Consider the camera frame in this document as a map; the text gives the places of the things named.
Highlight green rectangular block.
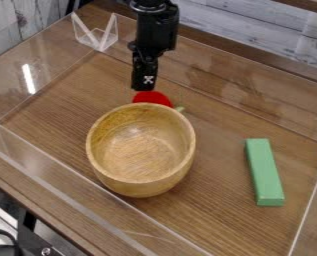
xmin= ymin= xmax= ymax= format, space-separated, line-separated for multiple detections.
xmin=244 ymin=138 xmax=285 ymax=207

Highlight red toy fruit green leaves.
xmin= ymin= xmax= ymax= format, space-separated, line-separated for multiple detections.
xmin=132 ymin=91 xmax=184 ymax=112

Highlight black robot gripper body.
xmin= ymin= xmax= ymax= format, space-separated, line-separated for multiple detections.
xmin=127 ymin=0 xmax=180 ymax=64

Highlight clear acrylic tray walls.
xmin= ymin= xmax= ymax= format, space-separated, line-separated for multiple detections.
xmin=0 ymin=3 xmax=317 ymax=256

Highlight clear acrylic corner bracket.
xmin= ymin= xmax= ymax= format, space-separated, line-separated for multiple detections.
xmin=71 ymin=13 xmax=118 ymax=52

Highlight round wooden bowl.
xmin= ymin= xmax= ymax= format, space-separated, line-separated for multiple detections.
xmin=86 ymin=103 xmax=196 ymax=198

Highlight black cable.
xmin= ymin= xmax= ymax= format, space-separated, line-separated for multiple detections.
xmin=0 ymin=229 xmax=24 ymax=256

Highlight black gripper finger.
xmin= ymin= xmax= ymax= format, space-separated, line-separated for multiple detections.
xmin=131 ymin=57 xmax=158 ymax=91

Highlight black table leg bracket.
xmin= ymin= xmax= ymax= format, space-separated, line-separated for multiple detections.
xmin=17 ymin=209 xmax=64 ymax=256

